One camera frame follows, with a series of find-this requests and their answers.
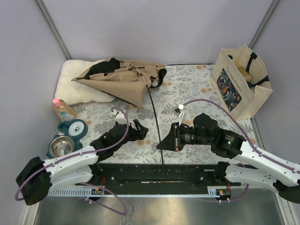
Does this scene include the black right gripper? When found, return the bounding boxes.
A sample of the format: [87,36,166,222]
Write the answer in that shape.
[157,122,212,151]

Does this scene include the black tent pole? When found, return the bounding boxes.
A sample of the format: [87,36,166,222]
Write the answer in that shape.
[166,63,213,66]
[146,85,165,170]

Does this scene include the beige fabric pet tent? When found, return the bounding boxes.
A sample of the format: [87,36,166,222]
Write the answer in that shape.
[72,57,167,109]

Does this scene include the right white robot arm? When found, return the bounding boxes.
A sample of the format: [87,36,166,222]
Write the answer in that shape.
[157,113,300,203]

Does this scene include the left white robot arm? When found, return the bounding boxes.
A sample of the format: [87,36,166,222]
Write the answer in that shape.
[15,120,149,205]

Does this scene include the teal double pet bowl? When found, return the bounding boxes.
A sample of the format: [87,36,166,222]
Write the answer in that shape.
[46,119,88,158]

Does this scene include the floral patterned table mat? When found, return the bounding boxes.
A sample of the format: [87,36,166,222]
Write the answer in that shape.
[75,65,256,164]

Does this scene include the pink capped plastic bottle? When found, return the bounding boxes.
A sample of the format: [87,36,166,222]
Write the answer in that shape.
[52,98,77,121]

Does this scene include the white fluffy cushion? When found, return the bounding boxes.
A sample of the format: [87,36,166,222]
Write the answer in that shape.
[54,60,115,106]

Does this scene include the cream floral tote bag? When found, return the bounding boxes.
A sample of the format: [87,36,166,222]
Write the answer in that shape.
[210,45,273,120]

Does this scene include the wooden block in bag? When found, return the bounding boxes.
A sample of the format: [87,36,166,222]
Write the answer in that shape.
[234,61,251,82]

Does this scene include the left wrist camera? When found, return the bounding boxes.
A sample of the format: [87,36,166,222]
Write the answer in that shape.
[113,110,127,125]

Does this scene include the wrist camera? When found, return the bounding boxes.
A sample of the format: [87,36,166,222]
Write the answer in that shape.
[173,104,187,125]
[113,110,127,125]

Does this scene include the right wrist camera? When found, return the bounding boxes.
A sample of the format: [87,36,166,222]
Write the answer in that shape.
[173,104,187,125]

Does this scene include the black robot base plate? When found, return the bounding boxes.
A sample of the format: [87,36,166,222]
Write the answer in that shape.
[87,162,229,188]

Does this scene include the white slotted cable duct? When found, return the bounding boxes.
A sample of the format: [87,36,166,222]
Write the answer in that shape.
[48,183,220,198]

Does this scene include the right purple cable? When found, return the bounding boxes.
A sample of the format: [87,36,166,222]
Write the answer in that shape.
[181,99,300,203]

